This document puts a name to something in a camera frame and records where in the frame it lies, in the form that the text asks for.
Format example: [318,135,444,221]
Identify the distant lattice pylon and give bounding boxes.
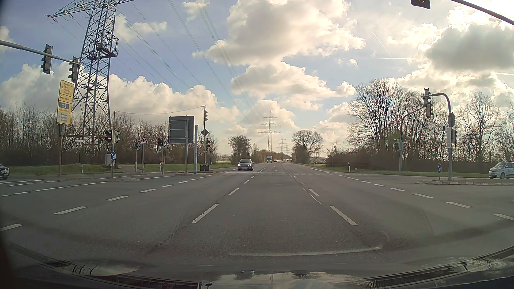
[258,112,282,153]

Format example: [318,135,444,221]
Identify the bare tree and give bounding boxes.
[291,129,324,164]

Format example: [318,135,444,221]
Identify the traffic light with diamond sign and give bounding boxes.
[200,105,211,165]

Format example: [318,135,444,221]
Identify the grey asphalt road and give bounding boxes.
[0,162,514,277]

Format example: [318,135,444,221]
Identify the large sign seen from behind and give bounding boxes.
[168,116,195,174]

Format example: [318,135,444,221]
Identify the road markings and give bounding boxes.
[0,162,514,257]

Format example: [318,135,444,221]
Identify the triangular warning sign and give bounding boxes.
[139,136,148,174]

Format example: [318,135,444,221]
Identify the car's own bonnet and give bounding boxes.
[0,241,514,289]

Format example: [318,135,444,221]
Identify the kerbed traffic island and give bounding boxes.
[416,178,514,186]
[66,172,177,182]

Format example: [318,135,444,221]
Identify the traffic light with blue sign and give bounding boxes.
[104,112,121,179]

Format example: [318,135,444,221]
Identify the row of bare trees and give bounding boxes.
[0,102,219,167]
[326,78,514,174]

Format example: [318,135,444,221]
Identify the grass verge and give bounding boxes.
[8,161,235,176]
[307,162,490,179]

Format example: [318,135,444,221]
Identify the large steel lattice pylon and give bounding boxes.
[46,0,135,158]

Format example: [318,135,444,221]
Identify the yellow direction sign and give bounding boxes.
[56,79,75,177]

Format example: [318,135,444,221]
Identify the white car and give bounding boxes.
[488,161,514,180]

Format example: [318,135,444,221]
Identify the overhead wires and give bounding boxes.
[52,0,282,133]

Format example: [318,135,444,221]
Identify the traffic light on curved post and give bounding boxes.
[394,105,426,173]

